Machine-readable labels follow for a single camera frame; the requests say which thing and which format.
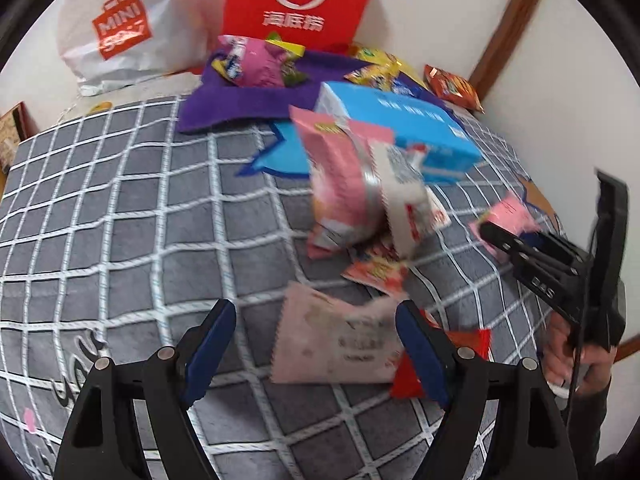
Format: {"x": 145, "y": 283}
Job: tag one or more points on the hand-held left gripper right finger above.
{"x": 420, "y": 355}

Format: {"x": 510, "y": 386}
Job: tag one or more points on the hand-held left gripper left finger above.
{"x": 212, "y": 347}

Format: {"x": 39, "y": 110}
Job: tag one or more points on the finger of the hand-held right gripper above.
{"x": 560, "y": 250}
{"x": 500, "y": 240}

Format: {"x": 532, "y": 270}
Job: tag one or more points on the red snack packet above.
{"x": 470, "y": 340}

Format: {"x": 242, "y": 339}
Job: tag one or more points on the pale pink snack packet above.
{"x": 330, "y": 340}

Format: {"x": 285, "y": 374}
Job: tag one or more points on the pale packet with red circle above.
{"x": 380, "y": 272}

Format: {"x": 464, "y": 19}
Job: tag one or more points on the white and pink snack packet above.
{"x": 405, "y": 200}

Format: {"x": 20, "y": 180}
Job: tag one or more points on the large pink snack packet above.
{"x": 335, "y": 180}

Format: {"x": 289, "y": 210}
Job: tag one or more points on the dark blue snack packet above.
{"x": 406, "y": 87}

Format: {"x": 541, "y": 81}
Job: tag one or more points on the yellow triangular snack packet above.
{"x": 370, "y": 77}

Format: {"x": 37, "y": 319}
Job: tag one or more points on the green snack packet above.
{"x": 295, "y": 76}

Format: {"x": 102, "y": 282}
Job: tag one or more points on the magenta round snack packet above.
{"x": 260, "y": 62}

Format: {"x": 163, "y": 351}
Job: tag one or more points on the person's right forearm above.
{"x": 600, "y": 435}

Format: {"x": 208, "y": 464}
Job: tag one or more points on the person's right hand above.
{"x": 557, "y": 355}

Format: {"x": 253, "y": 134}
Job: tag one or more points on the grey checked blanket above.
{"x": 125, "y": 235}

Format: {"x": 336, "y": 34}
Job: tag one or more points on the blue tissue pack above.
{"x": 400, "y": 125}

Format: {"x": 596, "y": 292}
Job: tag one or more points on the orange chips bag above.
{"x": 452, "y": 87}

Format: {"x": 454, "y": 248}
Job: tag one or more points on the yellow chips bag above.
{"x": 365, "y": 52}

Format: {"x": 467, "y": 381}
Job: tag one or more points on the purple towel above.
{"x": 215, "y": 105}

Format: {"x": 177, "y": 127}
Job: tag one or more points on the white printed bed sheet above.
{"x": 140, "y": 87}

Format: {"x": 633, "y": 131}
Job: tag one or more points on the patterned cardboard box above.
{"x": 12, "y": 130}

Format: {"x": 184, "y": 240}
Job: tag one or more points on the white plastic bag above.
{"x": 165, "y": 45}

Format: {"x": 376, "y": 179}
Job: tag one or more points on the red paper bag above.
{"x": 250, "y": 10}

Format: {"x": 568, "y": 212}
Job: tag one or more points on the brown wooden door frame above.
{"x": 510, "y": 30}

